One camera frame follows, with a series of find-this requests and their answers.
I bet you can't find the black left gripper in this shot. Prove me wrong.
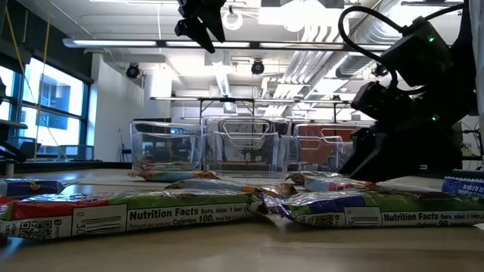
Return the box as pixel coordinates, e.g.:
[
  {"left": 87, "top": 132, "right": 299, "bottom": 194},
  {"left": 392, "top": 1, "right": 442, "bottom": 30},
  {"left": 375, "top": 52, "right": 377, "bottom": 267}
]
[{"left": 174, "top": 0, "right": 228, "bottom": 54}]

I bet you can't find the grey desk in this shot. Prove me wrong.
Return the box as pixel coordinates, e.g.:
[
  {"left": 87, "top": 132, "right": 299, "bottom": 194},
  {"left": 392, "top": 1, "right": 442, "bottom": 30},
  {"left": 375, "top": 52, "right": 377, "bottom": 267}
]
[{"left": 0, "top": 119, "right": 29, "bottom": 178}]

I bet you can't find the orange background cabinet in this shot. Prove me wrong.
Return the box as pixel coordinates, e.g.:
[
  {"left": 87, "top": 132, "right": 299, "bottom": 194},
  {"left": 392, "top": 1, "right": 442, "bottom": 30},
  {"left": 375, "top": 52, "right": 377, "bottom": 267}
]
[{"left": 297, "top": 126, "right": 356, "bottom": 165}]

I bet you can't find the black ceiling camera cluster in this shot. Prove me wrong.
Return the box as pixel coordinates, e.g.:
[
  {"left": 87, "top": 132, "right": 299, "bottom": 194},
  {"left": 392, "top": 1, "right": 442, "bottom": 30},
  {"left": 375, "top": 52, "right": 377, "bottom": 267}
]
[{"left": 372, "top": 63, "right": 390, "bottom": 79}]

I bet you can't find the green purple granola bar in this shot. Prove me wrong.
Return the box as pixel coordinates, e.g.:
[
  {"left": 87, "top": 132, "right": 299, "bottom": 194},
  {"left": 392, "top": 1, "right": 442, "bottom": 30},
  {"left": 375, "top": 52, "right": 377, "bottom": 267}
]
[
  {"left": 262, "top": 176, "right": 484, "bottom": 229},
  {"left": 0, "top": 178, "right": 68, "bottom": 198}
]

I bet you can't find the yellow extension cable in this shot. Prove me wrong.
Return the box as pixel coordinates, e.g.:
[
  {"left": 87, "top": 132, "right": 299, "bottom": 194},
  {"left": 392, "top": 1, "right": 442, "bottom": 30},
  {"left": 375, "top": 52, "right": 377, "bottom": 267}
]
[{"left": 2, "top": 0, "right": 68, "bottom": 160}]

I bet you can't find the silver ceiling duct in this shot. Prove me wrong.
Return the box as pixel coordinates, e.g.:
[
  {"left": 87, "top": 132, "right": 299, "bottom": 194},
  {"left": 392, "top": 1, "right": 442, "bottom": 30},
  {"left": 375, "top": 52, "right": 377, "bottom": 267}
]
[{"left": 279, "top": 0, "right": 394, "bottom": 118}]

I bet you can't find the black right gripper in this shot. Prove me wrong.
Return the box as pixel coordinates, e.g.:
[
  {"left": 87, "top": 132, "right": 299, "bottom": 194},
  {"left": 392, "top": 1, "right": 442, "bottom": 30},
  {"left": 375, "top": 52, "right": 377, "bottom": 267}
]
[{"left": 339, "top": 81, "right": 478, "bottom": 181}]

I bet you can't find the large room window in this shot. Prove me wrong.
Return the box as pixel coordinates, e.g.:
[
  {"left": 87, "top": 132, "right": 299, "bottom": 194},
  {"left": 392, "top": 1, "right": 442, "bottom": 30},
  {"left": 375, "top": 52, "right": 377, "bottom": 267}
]
[{"left": 0, "top": 56, "right": 90, "bottom": 162}]

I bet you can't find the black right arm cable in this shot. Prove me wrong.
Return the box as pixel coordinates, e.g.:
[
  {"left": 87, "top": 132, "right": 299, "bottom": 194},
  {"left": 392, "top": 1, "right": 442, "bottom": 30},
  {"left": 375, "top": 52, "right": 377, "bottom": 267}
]
[{"left": 337, "top": 5, "right": 408, "bottom": 76}]

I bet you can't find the green orange granola bar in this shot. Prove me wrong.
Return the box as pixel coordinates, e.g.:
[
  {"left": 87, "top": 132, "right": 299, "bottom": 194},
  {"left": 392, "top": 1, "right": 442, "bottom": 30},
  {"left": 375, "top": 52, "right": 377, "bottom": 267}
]
[
  {"left": 285, "top": 171, "right": 343, "bottom": 185},
  {"left": 165, "top": 178, "right": 299, "bottom": 200},
  {"left": 127, "top": 169, "right": 221, "bottom": 183}
]

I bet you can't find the grey woven table mat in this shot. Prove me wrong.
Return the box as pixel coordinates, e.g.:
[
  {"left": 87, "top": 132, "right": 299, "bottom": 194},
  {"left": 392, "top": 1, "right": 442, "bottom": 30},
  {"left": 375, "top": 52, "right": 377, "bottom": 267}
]
[{"left": 67, "top": 170, "right": 356, "bottom": 187}]

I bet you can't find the long ceiling light strip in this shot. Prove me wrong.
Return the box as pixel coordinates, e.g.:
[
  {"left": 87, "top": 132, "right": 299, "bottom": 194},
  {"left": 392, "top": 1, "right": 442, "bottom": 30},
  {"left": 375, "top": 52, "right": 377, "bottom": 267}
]
[{"left": 62, "top": 37, "right": 398, "bottom": 51}]

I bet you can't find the white ceiling ring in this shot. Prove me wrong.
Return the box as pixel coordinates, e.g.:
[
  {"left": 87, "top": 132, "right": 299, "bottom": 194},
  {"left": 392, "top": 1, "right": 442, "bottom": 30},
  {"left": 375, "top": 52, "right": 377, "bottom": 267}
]
[{"left": 222, "top": 10, "right": 244, "bottom": 32}]

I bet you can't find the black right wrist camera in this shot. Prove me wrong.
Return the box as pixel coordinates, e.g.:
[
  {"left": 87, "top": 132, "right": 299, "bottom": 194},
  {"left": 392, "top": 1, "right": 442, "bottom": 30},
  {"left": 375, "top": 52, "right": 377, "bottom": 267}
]
[{"left": 351, "top": 81, "right": 416, "bottom": 122}]

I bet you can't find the clear plastic bin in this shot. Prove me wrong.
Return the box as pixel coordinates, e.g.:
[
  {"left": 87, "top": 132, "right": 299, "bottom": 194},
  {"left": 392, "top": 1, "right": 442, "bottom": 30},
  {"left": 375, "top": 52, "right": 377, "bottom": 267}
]
[
  {"left": 129, "top": 120, "right": 205, "bottom": 174},
  {"left": 201, "top": 116, "right": 293, "bottom": 178},
  {"left": 289, "top": 122, "right": 360, "bottom": 173}
]

